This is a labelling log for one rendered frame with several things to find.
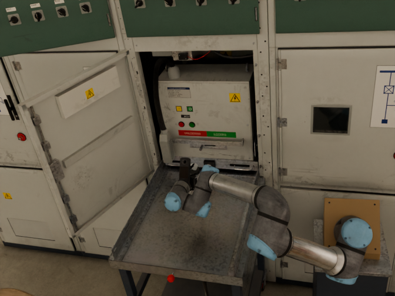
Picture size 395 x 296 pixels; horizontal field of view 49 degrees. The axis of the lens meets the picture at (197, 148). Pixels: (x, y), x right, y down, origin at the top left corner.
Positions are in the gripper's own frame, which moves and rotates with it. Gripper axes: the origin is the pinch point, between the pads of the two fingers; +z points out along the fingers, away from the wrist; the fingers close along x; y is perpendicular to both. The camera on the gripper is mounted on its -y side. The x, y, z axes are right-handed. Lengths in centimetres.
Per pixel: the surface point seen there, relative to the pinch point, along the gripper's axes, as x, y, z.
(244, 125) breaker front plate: 20.7, -11.4, 24.1
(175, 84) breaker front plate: -13.2, -34.1, 20.2
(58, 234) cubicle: -118, 80, 34
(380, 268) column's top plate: 86, 37, -18
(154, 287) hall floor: -44, 105, 22
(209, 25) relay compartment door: 10, -65, 8
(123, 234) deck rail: -27.8, 23.5, -30.7
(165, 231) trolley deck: -10.7, 26.5, -21.0
